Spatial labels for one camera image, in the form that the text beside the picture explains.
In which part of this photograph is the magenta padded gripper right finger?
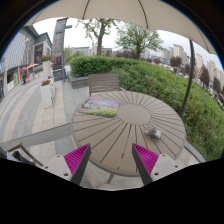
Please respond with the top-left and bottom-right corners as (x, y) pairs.
(132, 143), (182, 185)

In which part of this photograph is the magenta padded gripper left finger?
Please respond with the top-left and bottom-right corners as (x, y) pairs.
(43, 144), (91, 185)

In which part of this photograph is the grey computer mouse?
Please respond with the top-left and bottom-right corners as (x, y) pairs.
(145, 128), (162, 140)

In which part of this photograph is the colourful painted mouse pad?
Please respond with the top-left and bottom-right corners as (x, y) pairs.
(78, 98), (119, 118)

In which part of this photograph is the round slatted patio table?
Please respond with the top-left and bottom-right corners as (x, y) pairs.
(72, 91), (186, 177)

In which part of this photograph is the wooden chair at left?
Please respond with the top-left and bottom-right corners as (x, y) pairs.
(0, 142), (43, 167)

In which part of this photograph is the trimmed green hedge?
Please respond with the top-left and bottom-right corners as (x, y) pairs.
(69, 56), (224, 161)

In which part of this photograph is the dark curved umbrella pole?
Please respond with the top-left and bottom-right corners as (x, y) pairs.
(178, 39), (196, 118)

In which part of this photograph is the white square planter box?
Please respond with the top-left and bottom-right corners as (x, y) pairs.
(40, 80), (54, 108)

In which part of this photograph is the brown slatted chair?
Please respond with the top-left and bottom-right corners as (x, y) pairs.
(88, 73), (120, 95)

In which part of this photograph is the tall grey sign pylon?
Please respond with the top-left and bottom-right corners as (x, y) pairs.
(52, 18), (71, 81)

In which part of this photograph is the beige patio umbrella canopy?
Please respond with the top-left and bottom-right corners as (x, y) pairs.
(27, 0), (216, 55)

